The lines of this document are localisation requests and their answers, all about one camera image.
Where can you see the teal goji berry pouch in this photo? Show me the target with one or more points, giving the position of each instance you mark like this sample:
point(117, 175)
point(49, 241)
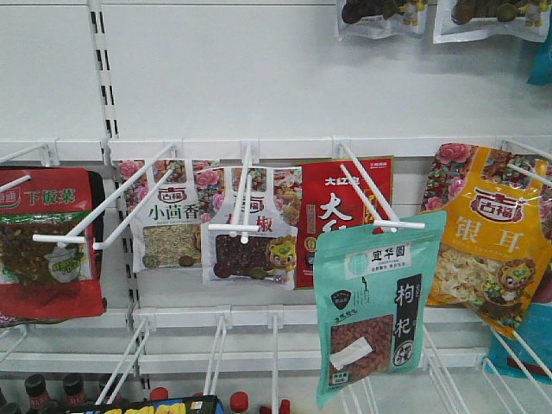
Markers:
point(371, 288)

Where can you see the red Da Hong Pao packet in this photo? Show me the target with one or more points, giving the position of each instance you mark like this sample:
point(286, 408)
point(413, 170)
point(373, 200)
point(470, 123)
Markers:
point(329, 202)

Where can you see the peppercorn spice pouch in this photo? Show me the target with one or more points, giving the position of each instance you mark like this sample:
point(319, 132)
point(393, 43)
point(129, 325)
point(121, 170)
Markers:
point(270, 257)

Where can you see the white centre display hook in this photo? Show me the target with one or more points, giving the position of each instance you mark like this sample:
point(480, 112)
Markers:
point(239, 225)

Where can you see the white right display hook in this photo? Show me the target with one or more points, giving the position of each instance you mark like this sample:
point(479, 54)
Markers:
point(392, 224)

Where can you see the fennel seed spice pouch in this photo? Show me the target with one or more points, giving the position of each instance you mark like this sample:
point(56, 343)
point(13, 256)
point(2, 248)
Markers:
point(166, 231)

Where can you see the white display hook with bar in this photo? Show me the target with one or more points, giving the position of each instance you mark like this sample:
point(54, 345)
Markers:
point(74, 236)

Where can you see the upper left hanging pouch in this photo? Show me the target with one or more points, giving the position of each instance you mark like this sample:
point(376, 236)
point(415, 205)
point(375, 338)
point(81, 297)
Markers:
point(380, 19)

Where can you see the hanging pouch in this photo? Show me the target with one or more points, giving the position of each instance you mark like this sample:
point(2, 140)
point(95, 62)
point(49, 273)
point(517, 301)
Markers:
point(474, 20)
point(380, 19)

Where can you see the yellow white fungus pouch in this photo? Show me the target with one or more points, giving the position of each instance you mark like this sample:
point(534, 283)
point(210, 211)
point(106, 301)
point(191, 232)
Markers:
point(496, 246)

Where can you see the red pickled vegetable pouch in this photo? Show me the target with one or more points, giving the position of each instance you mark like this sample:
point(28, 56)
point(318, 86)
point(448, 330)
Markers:
point(41, 280)

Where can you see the upper right hanging pouch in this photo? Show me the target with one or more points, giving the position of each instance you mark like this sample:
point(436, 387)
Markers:
point(474, 20)

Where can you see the blue sweet potato noodle pouch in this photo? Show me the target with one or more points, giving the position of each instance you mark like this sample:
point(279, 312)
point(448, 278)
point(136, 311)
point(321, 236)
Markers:
point(535, 330)

